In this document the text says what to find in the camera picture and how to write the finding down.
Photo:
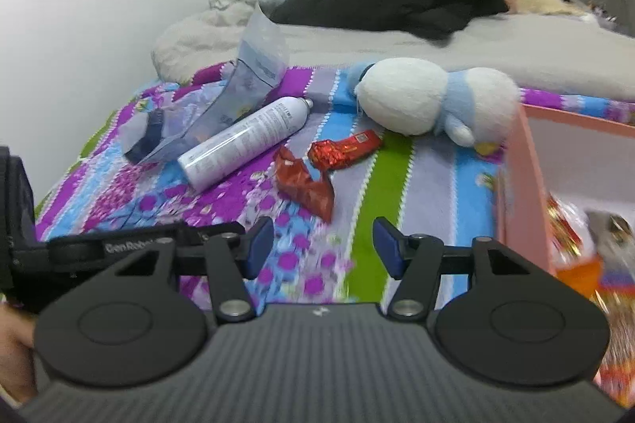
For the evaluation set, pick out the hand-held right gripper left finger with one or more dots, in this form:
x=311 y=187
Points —
x=258 y=249

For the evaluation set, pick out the grey duvet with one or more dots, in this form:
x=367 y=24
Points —
x=545 y=51

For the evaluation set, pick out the white spray bottle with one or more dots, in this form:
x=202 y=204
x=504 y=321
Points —
x=238 y=140

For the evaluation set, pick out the clear plastic bag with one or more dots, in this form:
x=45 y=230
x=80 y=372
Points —
x=258 y=51

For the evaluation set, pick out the floral striped bed sheet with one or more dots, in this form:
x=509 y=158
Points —
x=387 y=195

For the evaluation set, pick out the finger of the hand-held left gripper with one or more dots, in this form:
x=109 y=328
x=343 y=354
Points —
x=79 y=249

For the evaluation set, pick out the red foil wrapper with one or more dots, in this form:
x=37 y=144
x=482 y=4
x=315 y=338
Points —
x=302 y=185
x=347 y=149

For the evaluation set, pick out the pink cardboard box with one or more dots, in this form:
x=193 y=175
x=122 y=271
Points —
x=521 y=185

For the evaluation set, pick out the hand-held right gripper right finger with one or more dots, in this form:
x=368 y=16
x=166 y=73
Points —
x=389 y=249

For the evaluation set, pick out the person's left hand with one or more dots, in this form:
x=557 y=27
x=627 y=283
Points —
x=15 y=348

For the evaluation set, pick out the small black silver packet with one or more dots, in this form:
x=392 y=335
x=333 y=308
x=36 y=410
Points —
x=615 y=224

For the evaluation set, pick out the white and blue plush toy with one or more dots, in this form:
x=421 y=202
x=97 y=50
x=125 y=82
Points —
x=411 y=95

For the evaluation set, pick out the orange red bean snack packet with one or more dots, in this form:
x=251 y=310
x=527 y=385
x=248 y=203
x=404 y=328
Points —
x=583 y=276

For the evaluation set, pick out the dark blue object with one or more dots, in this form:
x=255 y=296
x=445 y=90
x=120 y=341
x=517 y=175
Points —
x=149 y=135

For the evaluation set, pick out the gold trim brown strip packet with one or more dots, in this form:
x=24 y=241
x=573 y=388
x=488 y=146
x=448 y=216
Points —
x=568 y=229

